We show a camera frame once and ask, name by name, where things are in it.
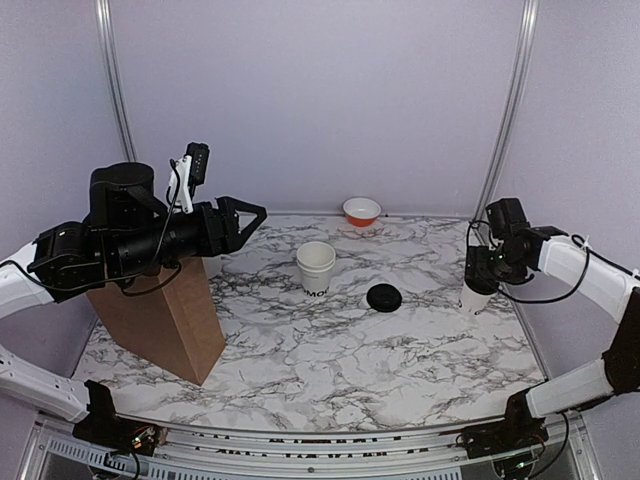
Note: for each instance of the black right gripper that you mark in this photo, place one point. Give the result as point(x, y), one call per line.
point(475, 261)

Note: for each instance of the left corner aluminium post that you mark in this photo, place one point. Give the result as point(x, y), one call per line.
point(111, 64)

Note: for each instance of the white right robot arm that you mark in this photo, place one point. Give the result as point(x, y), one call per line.
point(569, 259)

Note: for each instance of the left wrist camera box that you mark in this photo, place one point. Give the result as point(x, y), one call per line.
point(188, 173)

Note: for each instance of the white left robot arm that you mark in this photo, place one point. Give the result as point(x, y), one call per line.
point(140, 261)

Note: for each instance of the single white paper cup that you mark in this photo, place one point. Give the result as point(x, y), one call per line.
point(472, 303)

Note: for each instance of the black coffee cup lid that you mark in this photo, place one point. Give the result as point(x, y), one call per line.
point(481, 287)

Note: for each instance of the white paper cups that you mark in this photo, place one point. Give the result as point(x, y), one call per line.
point(315, 261)

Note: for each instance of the orange white bowl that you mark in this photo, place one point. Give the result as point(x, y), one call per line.
point(361, 212)

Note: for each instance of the right corner aluminium post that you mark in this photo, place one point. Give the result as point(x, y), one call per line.
point(520, 70)

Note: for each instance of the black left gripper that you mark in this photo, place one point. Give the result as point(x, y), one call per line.
point(226, 238)

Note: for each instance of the brown paper bag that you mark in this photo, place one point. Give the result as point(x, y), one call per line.
point(176, 327)

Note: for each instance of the corner aluminium post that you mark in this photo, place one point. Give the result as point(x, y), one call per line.
point(111, 64)
point(520, 70)

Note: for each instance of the front aluminium rail frame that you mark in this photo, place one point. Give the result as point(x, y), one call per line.
point(191, 452)

